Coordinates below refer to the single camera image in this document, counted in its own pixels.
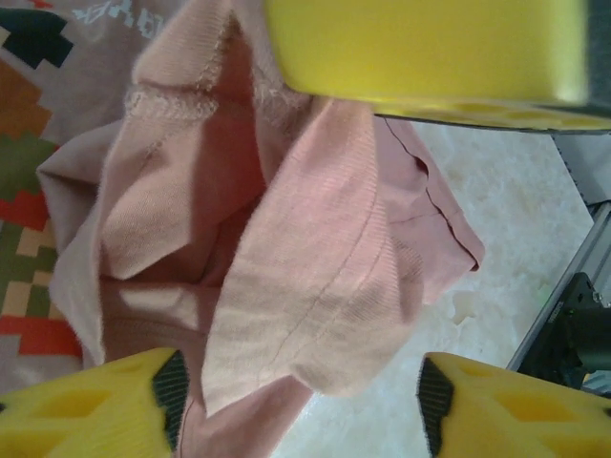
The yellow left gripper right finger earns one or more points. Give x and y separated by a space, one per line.
515 420

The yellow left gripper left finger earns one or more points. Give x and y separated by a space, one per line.
86 420

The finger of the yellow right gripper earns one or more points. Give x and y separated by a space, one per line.
429 47

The pink t-shirt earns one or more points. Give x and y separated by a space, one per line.
286 238

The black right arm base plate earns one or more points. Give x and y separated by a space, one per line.
582 334

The aluminium mounting rail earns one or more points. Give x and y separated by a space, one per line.
573 248

